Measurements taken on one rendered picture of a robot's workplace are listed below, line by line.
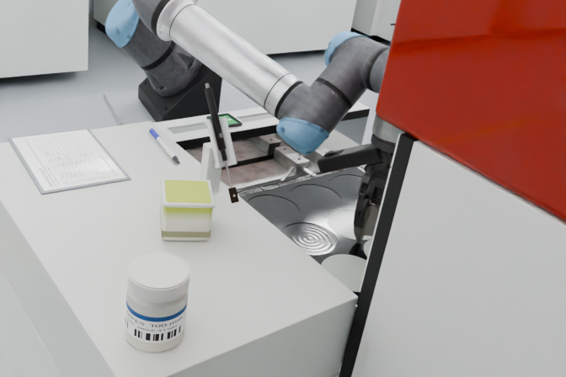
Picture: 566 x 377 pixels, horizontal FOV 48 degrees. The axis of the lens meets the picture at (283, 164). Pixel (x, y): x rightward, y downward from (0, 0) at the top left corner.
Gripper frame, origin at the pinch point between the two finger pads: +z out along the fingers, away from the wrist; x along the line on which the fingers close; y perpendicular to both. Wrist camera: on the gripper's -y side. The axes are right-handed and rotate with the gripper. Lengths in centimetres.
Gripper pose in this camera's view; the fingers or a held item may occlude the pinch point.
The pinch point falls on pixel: (356, 235)
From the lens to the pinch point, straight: 115.4
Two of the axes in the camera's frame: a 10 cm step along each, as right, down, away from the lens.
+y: 9.1, 3.0, -2.9
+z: -1.5, 8.8, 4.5
